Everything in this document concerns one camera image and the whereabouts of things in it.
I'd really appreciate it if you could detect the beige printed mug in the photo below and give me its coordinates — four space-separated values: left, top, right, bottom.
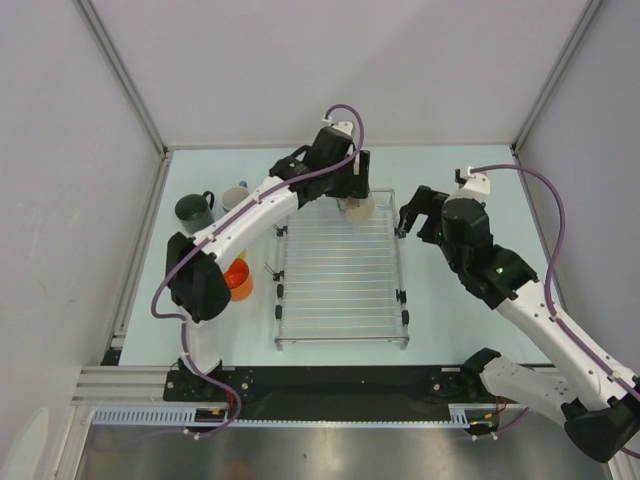
337 196 375 227

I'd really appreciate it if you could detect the light blue mug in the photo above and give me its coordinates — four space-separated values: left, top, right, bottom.
220 181 251 213

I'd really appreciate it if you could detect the dark grey mug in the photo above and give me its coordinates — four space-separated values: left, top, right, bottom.
174 191 215 234

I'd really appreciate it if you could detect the orange mug black handle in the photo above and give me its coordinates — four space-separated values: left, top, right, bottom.
224 258 253 302

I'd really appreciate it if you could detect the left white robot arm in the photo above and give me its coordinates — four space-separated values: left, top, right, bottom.
161 120 369 400

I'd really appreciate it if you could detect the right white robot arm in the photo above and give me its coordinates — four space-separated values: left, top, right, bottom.
398 185 639 463

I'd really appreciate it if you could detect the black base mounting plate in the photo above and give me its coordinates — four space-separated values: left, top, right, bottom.
164 364 521 422

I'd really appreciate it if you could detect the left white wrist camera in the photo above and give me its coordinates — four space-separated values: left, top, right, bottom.
322 116 355 137

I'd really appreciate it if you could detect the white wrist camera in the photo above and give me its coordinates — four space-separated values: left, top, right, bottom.
322 116 355 137
450 167 491 205

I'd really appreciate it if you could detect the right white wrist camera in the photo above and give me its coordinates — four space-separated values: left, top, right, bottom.
450 167 491 205

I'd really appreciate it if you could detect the metal wire dish rack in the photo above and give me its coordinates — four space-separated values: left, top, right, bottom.
272 188 410 348

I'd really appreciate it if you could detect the white slotted cable duct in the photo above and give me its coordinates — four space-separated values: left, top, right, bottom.
92 403 501 429

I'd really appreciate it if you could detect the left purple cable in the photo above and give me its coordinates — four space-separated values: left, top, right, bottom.
151 104 366 441

